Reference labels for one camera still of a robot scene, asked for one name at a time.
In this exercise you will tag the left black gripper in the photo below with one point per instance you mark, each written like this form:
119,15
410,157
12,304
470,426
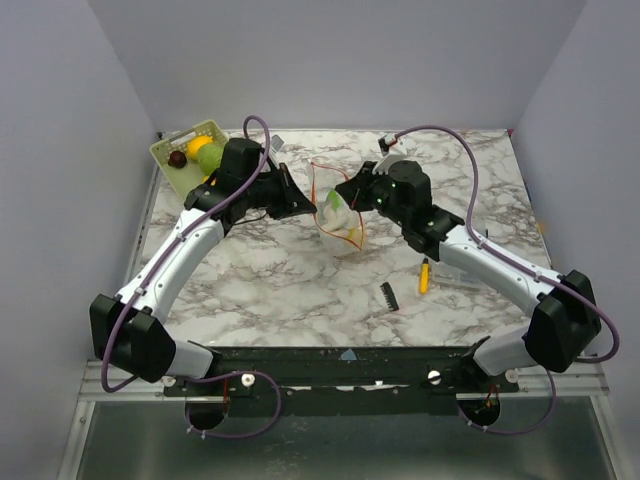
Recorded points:
293,200

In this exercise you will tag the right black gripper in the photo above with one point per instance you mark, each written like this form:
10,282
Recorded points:
364,182

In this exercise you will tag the green toy vegetable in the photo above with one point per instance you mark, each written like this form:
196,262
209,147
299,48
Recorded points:
333,200

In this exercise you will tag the clear zip top bag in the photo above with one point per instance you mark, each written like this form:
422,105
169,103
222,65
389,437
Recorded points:
341,230

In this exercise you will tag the white toy garlic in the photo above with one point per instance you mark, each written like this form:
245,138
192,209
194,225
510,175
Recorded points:
336,220

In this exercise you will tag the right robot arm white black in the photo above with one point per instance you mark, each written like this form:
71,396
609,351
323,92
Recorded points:
560,327

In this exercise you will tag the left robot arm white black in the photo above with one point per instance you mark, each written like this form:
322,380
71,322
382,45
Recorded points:
127,328

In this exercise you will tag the green toy cabbage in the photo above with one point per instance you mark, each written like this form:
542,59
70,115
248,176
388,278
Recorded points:
209,157

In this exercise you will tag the green plastic basket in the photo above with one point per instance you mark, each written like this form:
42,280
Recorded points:
186,179

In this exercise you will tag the black bit holder strip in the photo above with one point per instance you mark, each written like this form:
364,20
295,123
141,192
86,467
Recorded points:
389,296

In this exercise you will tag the orange toy fruit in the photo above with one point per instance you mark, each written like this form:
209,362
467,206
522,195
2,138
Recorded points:
195,144

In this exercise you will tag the clear plastic screw box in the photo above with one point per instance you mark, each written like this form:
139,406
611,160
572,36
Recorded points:
454,277

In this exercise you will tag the dark red toy fruit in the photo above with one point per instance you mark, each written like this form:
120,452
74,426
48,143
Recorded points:
177,159

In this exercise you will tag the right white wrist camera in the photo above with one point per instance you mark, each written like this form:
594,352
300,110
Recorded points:
393,151

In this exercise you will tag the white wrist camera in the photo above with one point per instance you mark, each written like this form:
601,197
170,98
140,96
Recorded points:
276,144
393,151

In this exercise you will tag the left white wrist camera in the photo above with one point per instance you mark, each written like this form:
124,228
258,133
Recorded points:
276,144

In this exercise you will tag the yellow handle screwdriver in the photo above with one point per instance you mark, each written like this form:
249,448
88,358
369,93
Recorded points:
424,278

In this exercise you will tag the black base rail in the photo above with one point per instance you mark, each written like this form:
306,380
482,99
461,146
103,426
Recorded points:
338,381

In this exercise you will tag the aluminium extrusion rail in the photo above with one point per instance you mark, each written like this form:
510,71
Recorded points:
580,380

